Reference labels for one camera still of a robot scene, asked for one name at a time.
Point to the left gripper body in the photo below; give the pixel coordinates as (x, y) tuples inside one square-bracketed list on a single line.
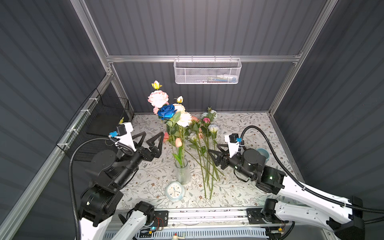
[(143, 154)]

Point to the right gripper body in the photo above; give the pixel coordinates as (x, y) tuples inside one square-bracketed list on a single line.
[(232, 162)]

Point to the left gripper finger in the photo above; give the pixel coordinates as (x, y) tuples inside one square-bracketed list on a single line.
[(156, 145), (138, 139)]

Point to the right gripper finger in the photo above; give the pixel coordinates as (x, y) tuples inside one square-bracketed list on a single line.
[(216, 156), (224, 148)]

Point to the pink tulip stem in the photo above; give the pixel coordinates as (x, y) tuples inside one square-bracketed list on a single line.
[(179, 155)]

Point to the blue rose stem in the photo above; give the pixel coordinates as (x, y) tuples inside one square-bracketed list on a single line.
[(166, 114)]

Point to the clear ribbed glass vase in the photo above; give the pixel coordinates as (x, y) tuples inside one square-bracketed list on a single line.
[(183, 173)]

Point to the pink peony spray stem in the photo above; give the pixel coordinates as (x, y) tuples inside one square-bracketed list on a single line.
[(158, 98)]

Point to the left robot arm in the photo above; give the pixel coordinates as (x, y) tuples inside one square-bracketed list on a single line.
[(110, 172)]

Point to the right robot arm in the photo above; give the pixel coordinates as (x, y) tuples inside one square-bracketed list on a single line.
[(316, 208)]

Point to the pile of artificial flowers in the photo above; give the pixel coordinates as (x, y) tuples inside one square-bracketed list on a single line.
[(203, 136)]

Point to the teal ceramic vase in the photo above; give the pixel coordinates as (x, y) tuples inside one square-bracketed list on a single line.
[(264, 153)]

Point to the small round alarm clock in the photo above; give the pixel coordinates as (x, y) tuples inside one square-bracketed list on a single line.
[(175, 191)]

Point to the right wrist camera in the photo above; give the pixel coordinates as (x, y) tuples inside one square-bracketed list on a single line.
[(235, 144)]

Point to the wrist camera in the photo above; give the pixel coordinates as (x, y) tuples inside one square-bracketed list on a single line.
[(235, 144), (122, 137)]

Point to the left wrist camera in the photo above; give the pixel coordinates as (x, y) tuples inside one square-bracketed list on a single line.
[(122, 137)]

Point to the black wire basket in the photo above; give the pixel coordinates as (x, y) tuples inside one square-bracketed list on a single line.
[(97, 117)]

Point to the aluminium mounting rail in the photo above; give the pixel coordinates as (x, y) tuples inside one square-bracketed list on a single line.
[(238, 215)]

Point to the white wire mesh basket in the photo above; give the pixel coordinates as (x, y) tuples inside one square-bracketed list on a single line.
[(210, 71)]

